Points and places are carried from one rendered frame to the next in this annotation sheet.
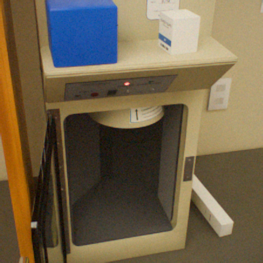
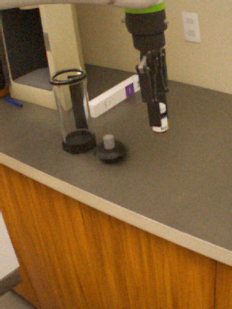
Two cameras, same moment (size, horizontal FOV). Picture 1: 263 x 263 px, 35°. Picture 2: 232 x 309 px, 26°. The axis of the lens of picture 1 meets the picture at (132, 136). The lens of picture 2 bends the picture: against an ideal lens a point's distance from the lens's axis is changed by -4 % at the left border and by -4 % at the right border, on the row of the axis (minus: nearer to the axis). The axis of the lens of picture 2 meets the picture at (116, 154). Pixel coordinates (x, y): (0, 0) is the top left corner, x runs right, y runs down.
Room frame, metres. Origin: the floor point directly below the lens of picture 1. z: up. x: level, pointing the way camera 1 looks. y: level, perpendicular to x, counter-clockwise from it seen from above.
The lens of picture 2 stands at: (0.17, -1.65, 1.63)
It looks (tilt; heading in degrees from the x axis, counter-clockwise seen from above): 29 degrees down; 63
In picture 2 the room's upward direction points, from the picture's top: 9 degrees counter-clockwise
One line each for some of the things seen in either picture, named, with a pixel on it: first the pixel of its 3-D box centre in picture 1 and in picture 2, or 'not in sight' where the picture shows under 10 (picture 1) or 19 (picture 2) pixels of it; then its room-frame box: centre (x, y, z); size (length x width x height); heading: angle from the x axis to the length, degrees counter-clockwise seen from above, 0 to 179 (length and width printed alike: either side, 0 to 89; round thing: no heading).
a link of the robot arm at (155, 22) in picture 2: not in sight; (144, 20); (0.78, -0.71, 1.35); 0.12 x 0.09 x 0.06; 122
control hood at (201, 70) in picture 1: (136, 78); not in sight; (0.68, -0.01, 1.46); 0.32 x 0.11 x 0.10; 105
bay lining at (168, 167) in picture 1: (115, 149); (49, 30); (0.85, 0.04, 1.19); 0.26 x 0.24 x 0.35; 105
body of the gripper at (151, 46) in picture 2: not in sight; (150, 49); (0.79, -0.71, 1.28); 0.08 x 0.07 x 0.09; 32
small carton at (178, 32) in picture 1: (178, 31); not in sight; (0.69, -0.07, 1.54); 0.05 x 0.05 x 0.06; 23
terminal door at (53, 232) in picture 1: (53, 249); not in sight; (0.52, 0.14, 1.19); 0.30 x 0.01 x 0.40; 6
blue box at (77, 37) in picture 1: (80, 27); not in sight; (0.65, 0.09, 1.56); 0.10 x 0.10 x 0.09; 15
